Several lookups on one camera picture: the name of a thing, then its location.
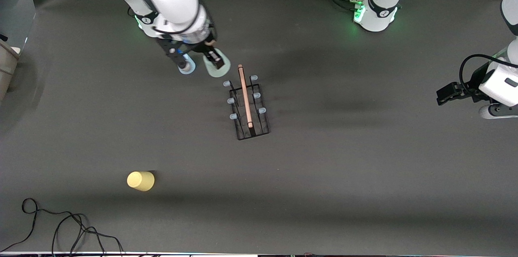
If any pale green plastic cup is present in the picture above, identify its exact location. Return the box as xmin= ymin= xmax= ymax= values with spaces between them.
xmin=202 ymin=48 xmax=231 ymax=79

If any black wire cup holder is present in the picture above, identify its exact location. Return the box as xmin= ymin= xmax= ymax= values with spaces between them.
xmin=223 ymin=64 xmax=271 ymax=141

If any yellow plastic cup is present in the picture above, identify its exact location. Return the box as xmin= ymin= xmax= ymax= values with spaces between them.
xmin=127 ymin=171 xmax=155 ymax=192

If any light blue plastic cup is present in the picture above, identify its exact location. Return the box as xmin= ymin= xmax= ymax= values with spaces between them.
xmin=178 ymin=52 xmax=197 ymax=76

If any dark grey table mat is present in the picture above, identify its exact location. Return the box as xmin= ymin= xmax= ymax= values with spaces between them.
xmin=0 ymin=0 xmax=518 ymax=255

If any beige box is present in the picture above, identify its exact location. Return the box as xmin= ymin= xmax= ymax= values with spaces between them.
xmin=0 ymin=40 xmax=21 ymax=102

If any black left arm wrist cable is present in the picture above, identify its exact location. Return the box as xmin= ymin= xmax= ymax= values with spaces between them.
xmin=459 ymin=53 xmax=518 ymax=96

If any thin black loose cable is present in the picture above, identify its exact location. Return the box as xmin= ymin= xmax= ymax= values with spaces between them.
xmin=0 ymin=198 xmax=124 ymax=257

